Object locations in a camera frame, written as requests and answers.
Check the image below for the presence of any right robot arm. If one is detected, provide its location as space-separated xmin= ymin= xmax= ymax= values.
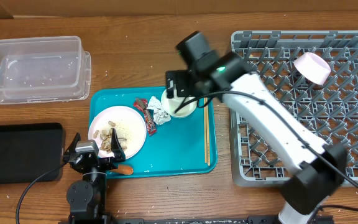
xmin=165 ymin=31 xmax=346 ymax=223

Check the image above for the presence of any wooden chopstick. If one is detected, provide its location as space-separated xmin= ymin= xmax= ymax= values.
xmin=205 ymin=105 xmax=211 ymax=166
xmin=203 ymin=106 xmax=208 ymax=164

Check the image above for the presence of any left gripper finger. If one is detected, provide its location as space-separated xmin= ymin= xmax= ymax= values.
xmin=111 ymin=128 xmax=126 ymax=162
xmin=63 ymin=133 xmax=81 ymax=162

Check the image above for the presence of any left wooden chopstick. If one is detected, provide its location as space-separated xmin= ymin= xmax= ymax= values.
xmin=203 ymin=106 xmax=208 ymax=164

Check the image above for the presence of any white saucer bowl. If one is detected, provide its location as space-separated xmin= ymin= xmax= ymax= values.
xmin=161 ymin=90 xmax=196 ymax=118

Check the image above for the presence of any grey dishwasher rack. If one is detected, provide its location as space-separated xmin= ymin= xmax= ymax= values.
xmin=231 ymin=30 xmax=358 ymax=183

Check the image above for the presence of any orange carrot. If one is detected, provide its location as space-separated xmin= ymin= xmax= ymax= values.
xmin=111 ymin=164 xmax=134 ymax=175

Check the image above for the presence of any pink bowl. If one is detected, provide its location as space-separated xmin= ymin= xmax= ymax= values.
xmin=294 ymin=52 xmax=331 ymax=85

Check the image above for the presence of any black tray bin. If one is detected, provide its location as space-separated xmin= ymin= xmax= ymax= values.
xmin=0 ymin=123 xmax=65 ymax=184

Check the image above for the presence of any right wooden chopstick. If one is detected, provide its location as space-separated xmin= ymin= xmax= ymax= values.
xmin=205 ymin=105 xmax=211 ymax=166

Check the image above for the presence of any red snack wrapper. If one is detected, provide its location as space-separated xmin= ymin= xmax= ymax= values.
xmin=134 ymin=98 xmax=157 ymax=136

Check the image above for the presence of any clear plastic bin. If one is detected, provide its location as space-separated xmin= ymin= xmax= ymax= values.
xmin=0 ymin=36 xmax=91 ymax=105

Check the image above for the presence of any peanut shells and rice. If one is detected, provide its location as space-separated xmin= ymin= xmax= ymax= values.
xmin=93 ymin=121 xmax=129 ymax=153

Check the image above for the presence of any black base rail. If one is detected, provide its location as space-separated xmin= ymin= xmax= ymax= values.
xmin=116 ymin=215 xmax=279 ymax=224

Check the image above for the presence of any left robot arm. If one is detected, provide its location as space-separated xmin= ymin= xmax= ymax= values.
xmin=63 ymin=130 xmax=126 ymax=224

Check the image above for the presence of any teal serving tray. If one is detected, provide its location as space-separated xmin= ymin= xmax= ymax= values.
xmin=89 ymin=86 xmax=218 ymax=178

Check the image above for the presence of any white tissue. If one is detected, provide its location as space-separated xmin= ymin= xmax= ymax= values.
xmin=147 ymin=96 xmax=171 ymax=126

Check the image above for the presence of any cardboard back panel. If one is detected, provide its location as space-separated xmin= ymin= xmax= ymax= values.
xmin=0 ymin=0 xmax=358 ymax=19

